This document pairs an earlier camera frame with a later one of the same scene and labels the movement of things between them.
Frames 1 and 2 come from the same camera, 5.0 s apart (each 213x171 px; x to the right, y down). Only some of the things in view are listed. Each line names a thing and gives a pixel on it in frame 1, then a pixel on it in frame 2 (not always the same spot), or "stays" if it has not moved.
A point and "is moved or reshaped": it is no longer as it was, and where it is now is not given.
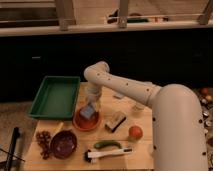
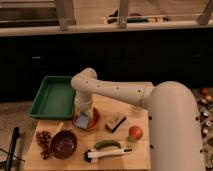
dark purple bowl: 63,144 stays
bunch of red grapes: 44,140 stays
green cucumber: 104,143 stays
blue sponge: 87,111 is moved or reshaped
